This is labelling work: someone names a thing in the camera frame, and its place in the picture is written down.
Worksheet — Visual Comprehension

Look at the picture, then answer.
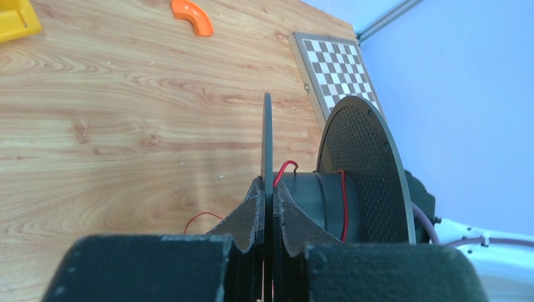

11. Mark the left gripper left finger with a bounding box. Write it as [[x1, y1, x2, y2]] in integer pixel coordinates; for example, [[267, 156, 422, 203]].
[[43, 178, 264, 301]]

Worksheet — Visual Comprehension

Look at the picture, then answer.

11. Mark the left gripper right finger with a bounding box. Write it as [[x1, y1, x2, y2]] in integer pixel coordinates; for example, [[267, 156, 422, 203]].
[[271, 183, 488, 301]]

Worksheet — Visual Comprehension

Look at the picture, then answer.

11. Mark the black cable spool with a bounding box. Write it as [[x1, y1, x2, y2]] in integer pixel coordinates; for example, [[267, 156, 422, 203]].
[[261, 93, 416, 301]]

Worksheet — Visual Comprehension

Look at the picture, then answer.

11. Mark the thin red wire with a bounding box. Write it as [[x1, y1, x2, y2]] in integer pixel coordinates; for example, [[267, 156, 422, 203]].
[[183, 160, 349, 243]]

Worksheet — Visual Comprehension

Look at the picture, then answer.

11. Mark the wooden chessboard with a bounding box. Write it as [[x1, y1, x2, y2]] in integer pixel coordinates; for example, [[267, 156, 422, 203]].
[[288, 32, 383, 128]]

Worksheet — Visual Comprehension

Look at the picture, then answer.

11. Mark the orange curved plastic piece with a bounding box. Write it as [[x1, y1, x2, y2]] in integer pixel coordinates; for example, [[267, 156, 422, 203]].
[[171, 0, 215, 37]]

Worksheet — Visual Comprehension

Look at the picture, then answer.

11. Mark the yellow plastic bin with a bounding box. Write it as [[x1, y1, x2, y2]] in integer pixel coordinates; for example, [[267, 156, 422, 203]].
[[1, 0, 43, 43]]

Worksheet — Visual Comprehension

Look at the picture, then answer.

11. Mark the right aluminium frame post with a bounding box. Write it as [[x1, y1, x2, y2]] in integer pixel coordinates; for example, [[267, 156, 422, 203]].
[[355, 0, 422, 43]]

